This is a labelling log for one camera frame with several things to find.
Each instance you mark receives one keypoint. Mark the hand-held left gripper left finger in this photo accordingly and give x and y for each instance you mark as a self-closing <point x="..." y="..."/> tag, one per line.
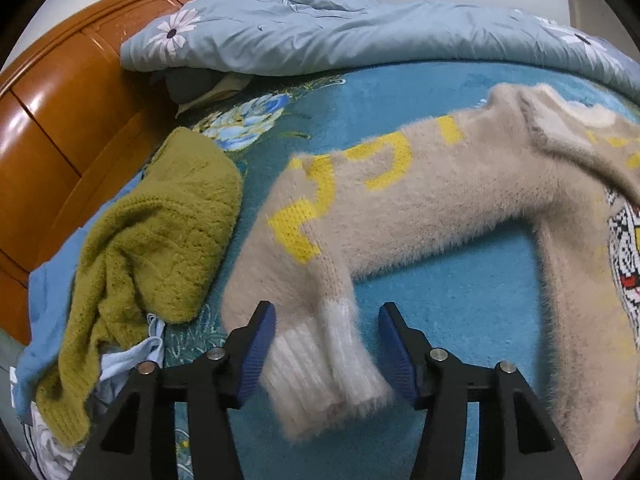
<point x="257" y="355"/>

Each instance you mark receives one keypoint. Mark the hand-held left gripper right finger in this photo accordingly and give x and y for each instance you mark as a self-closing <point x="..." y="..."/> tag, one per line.
<point x="395" y="355"/>

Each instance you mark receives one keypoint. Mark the beige fuzzy sweater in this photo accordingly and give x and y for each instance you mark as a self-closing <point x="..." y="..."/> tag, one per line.
<point x="425" y="200"/>

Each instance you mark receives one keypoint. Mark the light blue shirt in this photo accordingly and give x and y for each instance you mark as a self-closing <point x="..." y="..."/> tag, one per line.
<point x="145" y="355"/>

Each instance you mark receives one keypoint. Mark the olive green knit sweater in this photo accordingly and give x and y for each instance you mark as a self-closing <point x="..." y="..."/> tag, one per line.
<point x="165" y="240"/>

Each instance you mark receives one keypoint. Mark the blue fleece garment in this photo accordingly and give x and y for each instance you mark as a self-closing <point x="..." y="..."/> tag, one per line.
<point x="50" y="300"/>

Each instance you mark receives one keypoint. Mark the grey leaf print pillow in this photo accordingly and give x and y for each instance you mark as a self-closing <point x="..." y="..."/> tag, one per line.
<point x="47" y="450"/>

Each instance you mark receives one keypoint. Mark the beige folded cloth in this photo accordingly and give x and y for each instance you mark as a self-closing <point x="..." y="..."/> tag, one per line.
<point x="225" y="87"/>

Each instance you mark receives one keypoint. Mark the dark grey cloth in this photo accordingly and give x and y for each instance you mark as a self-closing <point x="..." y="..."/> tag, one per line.
<point x="192" y="84"/>

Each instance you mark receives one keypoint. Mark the orange wooden headboard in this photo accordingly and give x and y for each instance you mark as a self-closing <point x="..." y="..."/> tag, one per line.
<point x="50" y="125"/>

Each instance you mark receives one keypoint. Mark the blue daisy print duvet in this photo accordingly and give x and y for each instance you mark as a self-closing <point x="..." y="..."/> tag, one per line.
<point x="325" y="35"/>

